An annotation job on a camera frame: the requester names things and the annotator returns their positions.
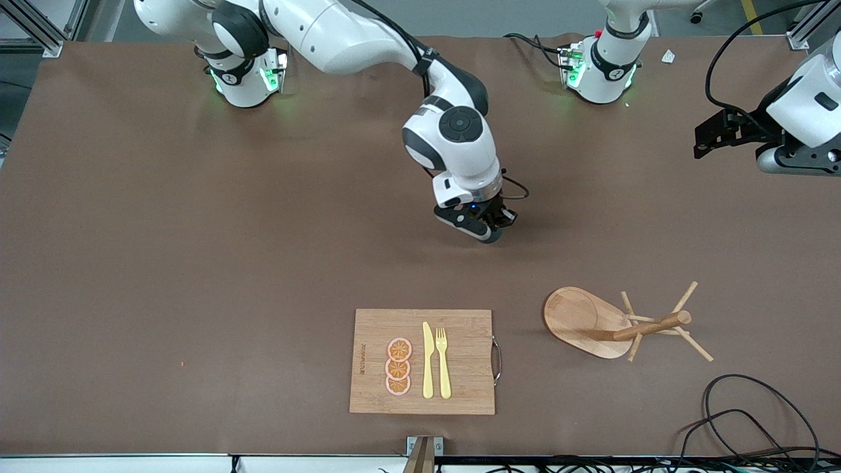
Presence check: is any brown wooden bar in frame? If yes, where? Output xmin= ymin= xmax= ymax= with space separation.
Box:
xmin=402 ymin=439 xmax=436 ymax=473

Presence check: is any black looped cable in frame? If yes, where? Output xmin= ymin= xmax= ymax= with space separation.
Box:
xmin=702 ymin=373 xmax=822 ymax=473
xmin=675 ymin=409 xmax=799 ymax=473

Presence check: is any yellow plastic knife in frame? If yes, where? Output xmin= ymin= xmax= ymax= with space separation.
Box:
xmin=422 ymin=321 xmax=435 ymax=399

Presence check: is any brown table cover mat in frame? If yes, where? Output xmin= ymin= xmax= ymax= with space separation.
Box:
xmin=0 ymin=34 xmax=841 ymax=457

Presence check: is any wooden cup rack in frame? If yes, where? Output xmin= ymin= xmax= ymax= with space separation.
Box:
xmin=543 ymin=281 xmax=714 ymax=363

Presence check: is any yellow plastic fork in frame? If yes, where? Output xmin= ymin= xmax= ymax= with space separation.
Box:
xmin=436 ymin=327 xmax=453 ymax=400

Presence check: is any bamboo cutting board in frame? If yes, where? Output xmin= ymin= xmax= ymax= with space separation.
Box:
xmin=349 ymin=309 xmax=502 ymax=416

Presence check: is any aluminium frame profile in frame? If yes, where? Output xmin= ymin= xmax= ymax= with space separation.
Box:
xmin=786 ymin=0 xmax=841 ymax=51
xmin=0 ymin=0 xmax=89 ymax=58

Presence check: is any black left arm base cable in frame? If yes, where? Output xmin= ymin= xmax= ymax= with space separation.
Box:
xmin=503 ymin=33 xmax=567 ymax=70

